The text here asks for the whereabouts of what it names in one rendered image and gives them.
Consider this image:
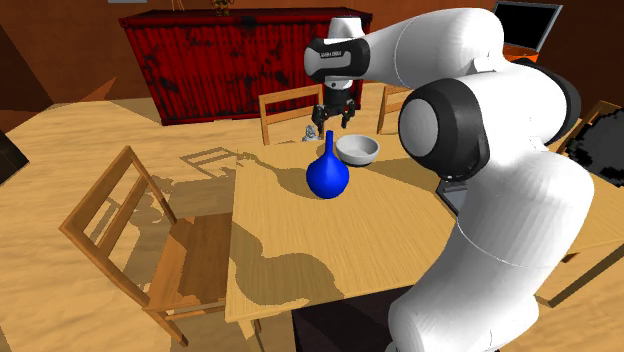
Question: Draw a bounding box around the black furniture block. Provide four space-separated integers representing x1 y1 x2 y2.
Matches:
0 129 30 187

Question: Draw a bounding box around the white bowl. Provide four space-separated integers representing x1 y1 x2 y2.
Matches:
335 134 381 168

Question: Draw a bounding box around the dark grey flat tablet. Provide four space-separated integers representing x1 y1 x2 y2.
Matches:
435 177 470 217

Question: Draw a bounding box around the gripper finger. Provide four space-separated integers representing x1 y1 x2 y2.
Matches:
312 104 327 139
341 99 358 130

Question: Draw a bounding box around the grey framed black screen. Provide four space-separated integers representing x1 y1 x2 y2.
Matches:
489 0 565 64

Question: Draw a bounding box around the red metal cabinet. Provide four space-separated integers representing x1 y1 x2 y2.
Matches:
118 0 375 127

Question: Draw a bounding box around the wooden table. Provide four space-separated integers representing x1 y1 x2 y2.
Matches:
224 136 624 324

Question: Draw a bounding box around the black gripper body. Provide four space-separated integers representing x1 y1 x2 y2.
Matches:
319 89 355 120

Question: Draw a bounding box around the wooden chair with black seat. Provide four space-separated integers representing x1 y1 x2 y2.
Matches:
554 99 624 189

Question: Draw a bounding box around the blue round vase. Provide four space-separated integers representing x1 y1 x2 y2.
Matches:
305 129 351 201

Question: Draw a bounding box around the dark robot stand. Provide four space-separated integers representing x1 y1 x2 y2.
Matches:
291 286 416 352

